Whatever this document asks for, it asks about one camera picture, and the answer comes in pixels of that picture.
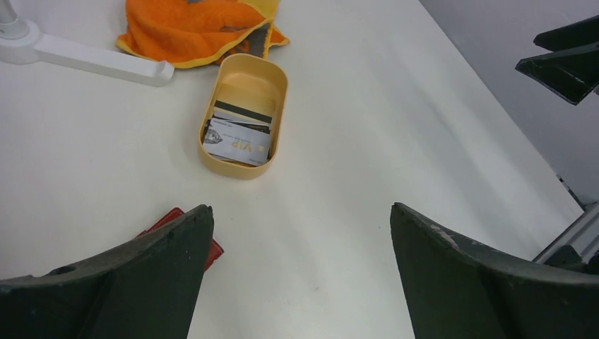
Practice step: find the red leather card holder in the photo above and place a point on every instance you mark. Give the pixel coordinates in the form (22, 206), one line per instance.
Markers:
(215, 250)

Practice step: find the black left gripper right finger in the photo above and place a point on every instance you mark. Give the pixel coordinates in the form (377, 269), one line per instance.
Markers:
(457, 287)

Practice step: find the white rack stand base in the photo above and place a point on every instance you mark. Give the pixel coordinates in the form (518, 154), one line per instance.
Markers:
(22, 42)

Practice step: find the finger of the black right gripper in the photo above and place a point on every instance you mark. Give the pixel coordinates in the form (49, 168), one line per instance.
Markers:
(572, 74)
(577, 34)

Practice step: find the silver VIP card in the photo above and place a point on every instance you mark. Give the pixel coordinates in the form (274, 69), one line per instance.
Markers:
(230, 140)

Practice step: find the orange yellow cloth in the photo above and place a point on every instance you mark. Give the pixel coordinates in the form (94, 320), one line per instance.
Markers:
(191, 34)

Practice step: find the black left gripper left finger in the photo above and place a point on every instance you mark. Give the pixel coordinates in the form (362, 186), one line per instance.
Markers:
(145, 288)

